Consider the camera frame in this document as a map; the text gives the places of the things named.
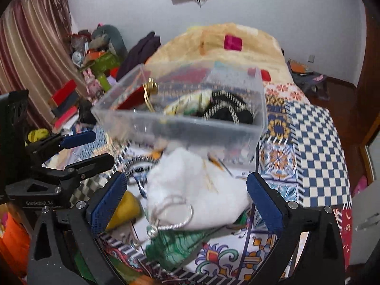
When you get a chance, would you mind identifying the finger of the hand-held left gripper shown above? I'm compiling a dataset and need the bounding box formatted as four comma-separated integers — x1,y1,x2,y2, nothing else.
4,153,115,209
25,130,97,167

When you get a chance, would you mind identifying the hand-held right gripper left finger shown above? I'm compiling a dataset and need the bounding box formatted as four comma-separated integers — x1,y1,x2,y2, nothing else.
27,172,129,285

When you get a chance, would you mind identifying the red pouch with gold cord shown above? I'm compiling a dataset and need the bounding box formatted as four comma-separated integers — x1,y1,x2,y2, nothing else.
114,77,160,113

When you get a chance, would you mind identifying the pink bunny toy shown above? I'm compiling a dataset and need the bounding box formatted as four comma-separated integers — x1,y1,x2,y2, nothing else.
83,68,103,102

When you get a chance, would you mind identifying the yellow green cloth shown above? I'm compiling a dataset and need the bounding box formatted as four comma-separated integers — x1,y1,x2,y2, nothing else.
27,128,50,143

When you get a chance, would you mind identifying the green yellow patterned pouch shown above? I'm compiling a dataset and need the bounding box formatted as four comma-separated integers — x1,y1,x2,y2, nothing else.
163,90,213,117

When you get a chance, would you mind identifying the green mesh pouch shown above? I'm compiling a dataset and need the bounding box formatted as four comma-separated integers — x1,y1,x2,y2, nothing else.
145,228,215,271

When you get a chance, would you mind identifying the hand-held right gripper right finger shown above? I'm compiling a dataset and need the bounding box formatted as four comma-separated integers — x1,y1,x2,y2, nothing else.
246,172,347,285

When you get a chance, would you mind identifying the red striped curtain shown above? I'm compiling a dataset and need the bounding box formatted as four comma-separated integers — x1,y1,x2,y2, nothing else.
0,0,90,131

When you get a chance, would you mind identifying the clear plastic storage box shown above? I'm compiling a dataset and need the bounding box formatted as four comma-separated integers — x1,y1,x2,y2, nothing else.
90,62,268,164

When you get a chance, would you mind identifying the black white striped pouch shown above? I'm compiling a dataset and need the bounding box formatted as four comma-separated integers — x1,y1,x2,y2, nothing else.
202,90,257,125
122,154,162,183

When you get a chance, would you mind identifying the dark purple clothing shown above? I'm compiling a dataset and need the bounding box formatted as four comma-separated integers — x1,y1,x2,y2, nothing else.
118,31,162,78

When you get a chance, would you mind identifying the orange cloth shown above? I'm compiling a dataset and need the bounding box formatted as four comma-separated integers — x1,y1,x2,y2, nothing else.
0,212,32,275

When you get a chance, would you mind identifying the green box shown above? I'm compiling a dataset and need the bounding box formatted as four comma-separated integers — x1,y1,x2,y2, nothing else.
88,52,124,75

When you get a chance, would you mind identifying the beige plush blanket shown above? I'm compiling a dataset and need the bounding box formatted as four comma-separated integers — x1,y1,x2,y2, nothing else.
145,22,295,84

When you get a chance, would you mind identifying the white drawstring pouch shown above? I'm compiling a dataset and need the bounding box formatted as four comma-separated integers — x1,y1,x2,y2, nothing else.
145,148,253,238

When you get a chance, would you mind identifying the grey cabinet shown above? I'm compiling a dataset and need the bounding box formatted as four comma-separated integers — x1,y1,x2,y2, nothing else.
350,180,380,271

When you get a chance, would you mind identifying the dark bag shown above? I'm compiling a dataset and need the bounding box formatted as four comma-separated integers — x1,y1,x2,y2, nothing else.
286,59,331,100

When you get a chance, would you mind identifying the stack of red black books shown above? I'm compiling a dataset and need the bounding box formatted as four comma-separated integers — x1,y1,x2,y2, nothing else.
48,80,81,132

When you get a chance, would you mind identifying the patterned patchwork bedspread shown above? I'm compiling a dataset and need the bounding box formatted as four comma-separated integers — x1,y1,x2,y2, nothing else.
42,81,354,285

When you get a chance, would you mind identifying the grey plush toy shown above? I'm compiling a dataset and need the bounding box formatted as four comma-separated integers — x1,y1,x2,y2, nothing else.
90,24,128,60

